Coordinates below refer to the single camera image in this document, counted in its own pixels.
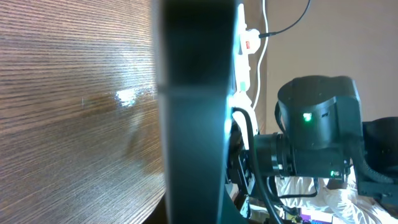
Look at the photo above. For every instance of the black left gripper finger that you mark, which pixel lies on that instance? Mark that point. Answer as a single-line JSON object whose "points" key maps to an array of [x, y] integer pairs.
{"points": [[194, 45]]}

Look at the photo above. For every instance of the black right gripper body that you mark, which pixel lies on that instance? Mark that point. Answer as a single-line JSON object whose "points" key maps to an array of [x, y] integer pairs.
{"points": [[239, 170]]}

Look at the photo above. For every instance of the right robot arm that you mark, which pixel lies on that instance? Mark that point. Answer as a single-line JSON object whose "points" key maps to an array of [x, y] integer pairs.
{"points": [[322, 136]]}

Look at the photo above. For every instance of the white USB charger plug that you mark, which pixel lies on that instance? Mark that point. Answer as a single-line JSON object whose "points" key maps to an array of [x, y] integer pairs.
{"points": [[250, 41]]}

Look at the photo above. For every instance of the white power strip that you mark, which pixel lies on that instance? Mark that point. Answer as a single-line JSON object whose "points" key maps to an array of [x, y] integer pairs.
{"points": [[241, 59]]}

